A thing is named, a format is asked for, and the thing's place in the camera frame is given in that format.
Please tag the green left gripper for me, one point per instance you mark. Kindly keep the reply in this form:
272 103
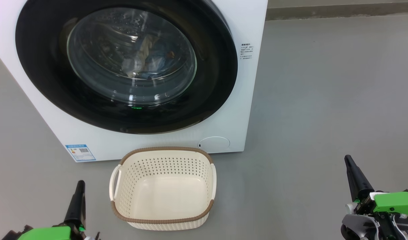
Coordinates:
47 234

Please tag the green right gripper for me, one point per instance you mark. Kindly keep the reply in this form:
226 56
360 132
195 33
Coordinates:
395 202

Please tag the black round washer door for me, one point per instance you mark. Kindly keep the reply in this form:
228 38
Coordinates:
40 83

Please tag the blue cartoon print garment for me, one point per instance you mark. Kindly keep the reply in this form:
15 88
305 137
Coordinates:
159 61

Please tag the white front-load washing machine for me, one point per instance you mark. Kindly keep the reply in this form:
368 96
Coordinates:
224 126

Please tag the stainless steel washing machine drum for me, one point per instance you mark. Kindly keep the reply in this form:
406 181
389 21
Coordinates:
97 43

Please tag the blue energy label sticker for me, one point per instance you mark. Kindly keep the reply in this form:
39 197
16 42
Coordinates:
80 152

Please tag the cream perforated laundry basket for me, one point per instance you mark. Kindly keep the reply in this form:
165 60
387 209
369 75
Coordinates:
164 196

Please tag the round white filter cover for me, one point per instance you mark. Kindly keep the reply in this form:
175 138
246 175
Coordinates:
214 144

